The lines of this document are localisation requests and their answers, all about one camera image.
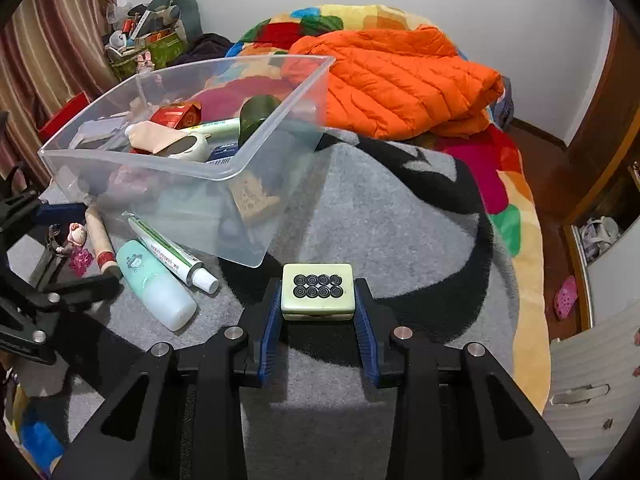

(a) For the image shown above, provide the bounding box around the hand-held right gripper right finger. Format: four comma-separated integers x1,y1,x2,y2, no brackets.
352,277,581,480

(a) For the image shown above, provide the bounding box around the wooden door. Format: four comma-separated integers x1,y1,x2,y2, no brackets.
565,10,640,211

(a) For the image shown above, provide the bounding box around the small blue box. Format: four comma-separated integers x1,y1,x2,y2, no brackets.
206,141,241,163

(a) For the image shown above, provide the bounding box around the white bag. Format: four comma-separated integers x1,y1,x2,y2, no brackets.
577,216,621,263

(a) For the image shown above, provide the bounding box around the pink pig keychain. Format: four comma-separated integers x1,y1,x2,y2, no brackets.
47,222,96,277

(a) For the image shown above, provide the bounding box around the white drawer cabinet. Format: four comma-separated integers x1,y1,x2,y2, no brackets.
542,300,640,461

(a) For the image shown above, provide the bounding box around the teal white plastic bottle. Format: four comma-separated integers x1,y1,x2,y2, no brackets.
116,240,198,332

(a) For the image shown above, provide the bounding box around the green spray bottle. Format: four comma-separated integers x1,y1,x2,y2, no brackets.
238,95,282,148

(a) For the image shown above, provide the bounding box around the wooden stick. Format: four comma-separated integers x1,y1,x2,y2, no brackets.
84,205,123,281

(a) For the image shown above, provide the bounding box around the cream mahjong tile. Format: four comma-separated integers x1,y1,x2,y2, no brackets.
281,262,357,322

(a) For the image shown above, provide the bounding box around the green white toothpaste tube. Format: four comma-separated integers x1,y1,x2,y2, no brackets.
122,211,221,295

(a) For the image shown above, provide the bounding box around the grey black blanket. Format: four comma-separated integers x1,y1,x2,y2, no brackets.
7,127,521,480

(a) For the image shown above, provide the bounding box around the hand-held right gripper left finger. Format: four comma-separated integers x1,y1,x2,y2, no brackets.
50,277,283,480

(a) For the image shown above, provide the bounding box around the striped brown curtain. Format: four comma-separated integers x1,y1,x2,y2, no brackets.
0,0,121,181

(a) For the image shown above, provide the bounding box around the colourful patchwork blanket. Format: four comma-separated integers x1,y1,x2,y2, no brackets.
5,4,552,478

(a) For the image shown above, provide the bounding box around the pink sandal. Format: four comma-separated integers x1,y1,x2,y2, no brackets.
554,275,578,320

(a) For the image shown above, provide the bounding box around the green fabric storage bag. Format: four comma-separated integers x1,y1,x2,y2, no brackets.
105,30,187,81

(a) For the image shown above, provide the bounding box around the printed wooden block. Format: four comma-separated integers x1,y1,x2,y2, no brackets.
229,172,282,223

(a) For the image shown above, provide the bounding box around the red box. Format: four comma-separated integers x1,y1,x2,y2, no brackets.
37,91,91,143

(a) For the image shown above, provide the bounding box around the red gold tea packet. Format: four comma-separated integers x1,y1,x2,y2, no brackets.
149,101,203,131

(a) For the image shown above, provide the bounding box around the grey purple backpack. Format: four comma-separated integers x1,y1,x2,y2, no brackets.
492,77,515,128

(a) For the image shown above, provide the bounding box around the clear plastic storage bin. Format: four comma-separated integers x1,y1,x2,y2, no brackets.
38,55,337,268

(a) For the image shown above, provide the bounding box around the wooden shelf unit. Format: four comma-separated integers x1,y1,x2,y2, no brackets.
562,160,640,331

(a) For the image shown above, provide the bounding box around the white bandage roll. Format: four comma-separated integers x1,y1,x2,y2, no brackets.
167,132,211,161

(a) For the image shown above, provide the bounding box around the beige cosmetic tube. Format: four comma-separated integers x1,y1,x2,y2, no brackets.
125,122,201,156

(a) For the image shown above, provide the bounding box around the white tube with green cap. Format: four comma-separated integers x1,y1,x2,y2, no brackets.
192,117,241,138

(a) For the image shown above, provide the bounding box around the orange down jacket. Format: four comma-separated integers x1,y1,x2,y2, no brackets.
281,27,506,141

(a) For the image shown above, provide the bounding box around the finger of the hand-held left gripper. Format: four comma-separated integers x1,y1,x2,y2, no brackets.
0,175,90,241
20,275,122,313

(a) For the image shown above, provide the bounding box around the dark purple cloth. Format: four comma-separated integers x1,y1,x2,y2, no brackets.
172,33,235,67

